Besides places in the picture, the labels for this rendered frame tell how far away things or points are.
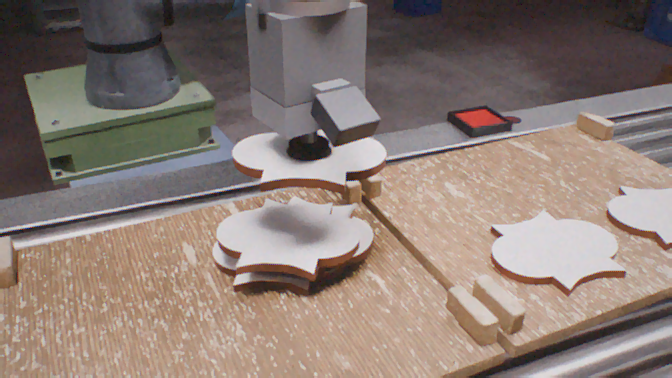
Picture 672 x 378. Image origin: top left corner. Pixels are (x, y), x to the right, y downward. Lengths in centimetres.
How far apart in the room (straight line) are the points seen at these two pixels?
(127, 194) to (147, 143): 18
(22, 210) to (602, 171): 76
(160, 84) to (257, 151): 45
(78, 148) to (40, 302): 38
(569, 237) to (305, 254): 30
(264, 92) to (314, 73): 5
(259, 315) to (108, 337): 14
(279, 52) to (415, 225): 30
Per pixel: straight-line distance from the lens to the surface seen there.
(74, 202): 88
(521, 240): 71
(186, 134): 104
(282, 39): 51
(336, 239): 63
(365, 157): 58
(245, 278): 64
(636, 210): 82
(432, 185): 82
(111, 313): 64
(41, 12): 529
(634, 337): 67
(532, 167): 89
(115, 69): 102
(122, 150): 103
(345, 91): 53
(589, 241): 74
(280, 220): 66
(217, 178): 88
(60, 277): 71
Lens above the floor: 134
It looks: 29 degrees down
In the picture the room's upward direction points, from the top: straight up
